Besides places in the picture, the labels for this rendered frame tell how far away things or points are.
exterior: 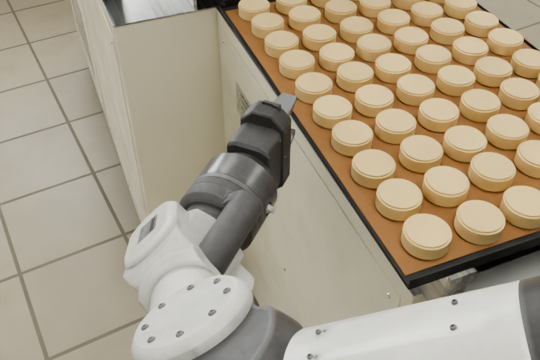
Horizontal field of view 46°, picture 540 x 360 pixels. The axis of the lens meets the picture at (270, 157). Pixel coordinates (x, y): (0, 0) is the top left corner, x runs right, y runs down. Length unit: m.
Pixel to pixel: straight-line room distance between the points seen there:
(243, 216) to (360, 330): 0.31
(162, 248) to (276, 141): 0.22
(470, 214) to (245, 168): 0.24
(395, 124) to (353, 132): 0.06
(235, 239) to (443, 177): 0.26
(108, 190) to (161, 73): 0.88
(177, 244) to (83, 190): 1.54
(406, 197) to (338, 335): 0.39
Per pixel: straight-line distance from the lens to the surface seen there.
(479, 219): 0.70
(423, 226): 0.68
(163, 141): 1.34
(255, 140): 0.71
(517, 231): 0.73
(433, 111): 0.83
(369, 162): 0.74
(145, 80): 1.25
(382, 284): 0.79
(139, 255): 0.57
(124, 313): 1.75
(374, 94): 0.84
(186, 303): 0.39
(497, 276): 0.77
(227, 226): 0.60
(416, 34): 0.98
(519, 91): 0.90
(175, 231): 0.56
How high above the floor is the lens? 1.41
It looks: 42 degrees down
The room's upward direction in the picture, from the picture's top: straight up
